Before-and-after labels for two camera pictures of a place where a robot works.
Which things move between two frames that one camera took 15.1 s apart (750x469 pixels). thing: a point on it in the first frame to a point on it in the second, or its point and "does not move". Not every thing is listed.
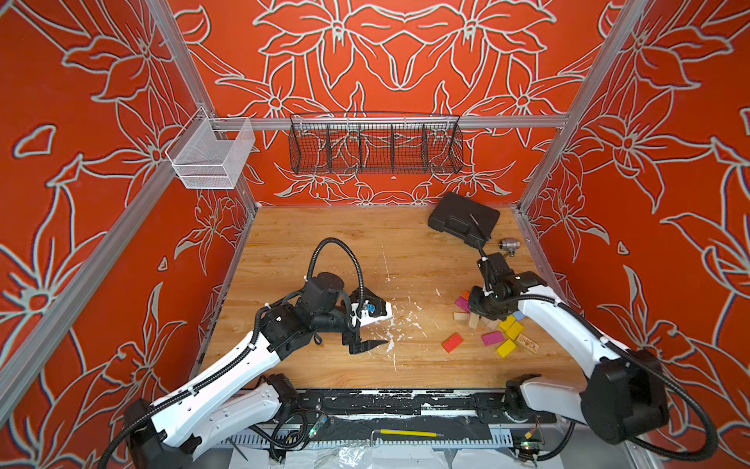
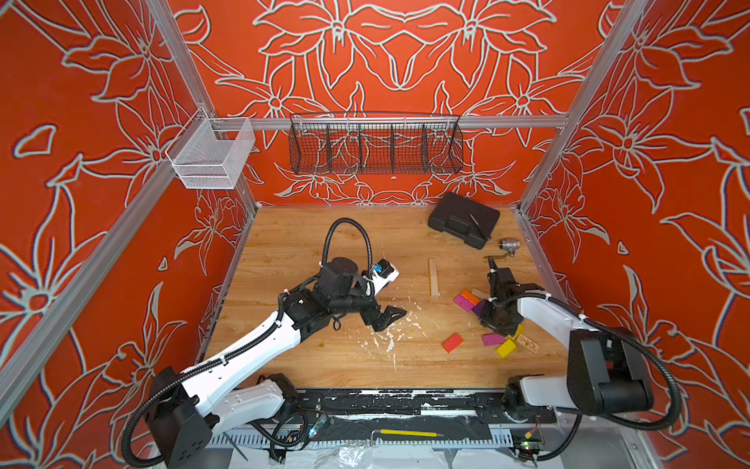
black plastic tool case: (464, 218) does not move
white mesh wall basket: (211, 152) does not move
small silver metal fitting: (509, 244) does not move
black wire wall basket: (367, 143) does not move
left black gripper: (354, 338) to (385, 319)
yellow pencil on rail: (409, 433) does not move
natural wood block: (461, 316) to (432, 267)
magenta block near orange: (464, 304) does not move
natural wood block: (474, 320) to (434, 286)
